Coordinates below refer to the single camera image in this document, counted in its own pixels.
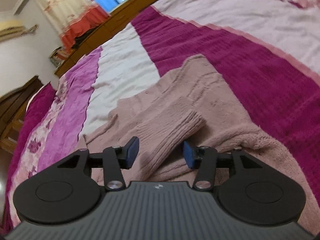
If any dark wooden headboard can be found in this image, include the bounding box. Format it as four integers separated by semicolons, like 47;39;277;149
0;75;43;154

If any books row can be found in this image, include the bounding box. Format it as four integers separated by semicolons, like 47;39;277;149
49;46;74;68

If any wall air conditioner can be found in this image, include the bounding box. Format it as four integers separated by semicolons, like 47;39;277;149
1;20;25;41

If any cream and red curtain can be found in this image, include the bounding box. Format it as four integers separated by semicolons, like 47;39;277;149
34;0;110;51

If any purple floral bedspread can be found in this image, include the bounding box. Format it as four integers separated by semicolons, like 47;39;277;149
5;0;319;228

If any wooden side cabinet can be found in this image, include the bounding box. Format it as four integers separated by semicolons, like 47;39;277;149
54;0;157;77

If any pink knitted cardigan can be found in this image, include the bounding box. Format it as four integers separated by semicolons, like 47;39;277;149
77;55;319;234

